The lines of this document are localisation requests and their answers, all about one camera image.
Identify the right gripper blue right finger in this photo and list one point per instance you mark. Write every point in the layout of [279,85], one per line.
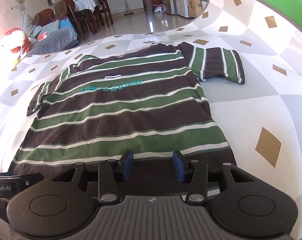
[195,174]

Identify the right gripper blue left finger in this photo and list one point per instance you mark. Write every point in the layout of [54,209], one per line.
[111,172]

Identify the green brown striped shirt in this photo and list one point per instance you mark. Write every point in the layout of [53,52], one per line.
[150,101]

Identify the checkered diamond pattern tablecloth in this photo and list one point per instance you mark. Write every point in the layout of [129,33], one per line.
[261,119]

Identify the red knitted cloth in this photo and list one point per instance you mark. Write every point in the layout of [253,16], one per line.
[16,41]

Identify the checkered fabric sofa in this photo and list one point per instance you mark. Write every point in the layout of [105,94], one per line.
[57,41]

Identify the dark wooden dining chair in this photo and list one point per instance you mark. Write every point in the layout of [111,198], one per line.
[84,12]

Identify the brown cardboard box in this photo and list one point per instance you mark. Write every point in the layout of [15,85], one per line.
[195,7]

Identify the plastic bag on floor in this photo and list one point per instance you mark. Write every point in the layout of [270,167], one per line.
[160,9]

